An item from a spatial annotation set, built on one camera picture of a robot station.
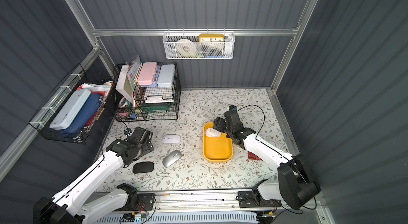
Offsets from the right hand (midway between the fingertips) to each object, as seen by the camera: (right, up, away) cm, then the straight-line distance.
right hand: (222, 125), depth 87 cm
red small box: (+16, -17, -1) cm, 24 cm away
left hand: (-42, -11, -7) cm, 44 cm away
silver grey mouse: (-29, -18, 0) cm, 34 cm away
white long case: (-65, +6, -25) cm, 70 cm away
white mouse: (-30, -9, +7) cm, 32 cm away
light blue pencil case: (-33, +29, +9) cm, 45 cm away
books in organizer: (-53, +26, 0) cm, 59 cm away
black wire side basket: (-72, +23, -10) cm, 77 cm away
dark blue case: (-60, +7, -20) cm, 64 cm away
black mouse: (-43, -22, -4) cm, 48 cm away
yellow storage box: (-3, -16, +6) cm, 17 cm away
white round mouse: (-6, -5, +7) cm, 11 cm away
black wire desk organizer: (-46, +19, +6) cm, 50 cm away
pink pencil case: (-44, +30, +7) cm, 54 cm away
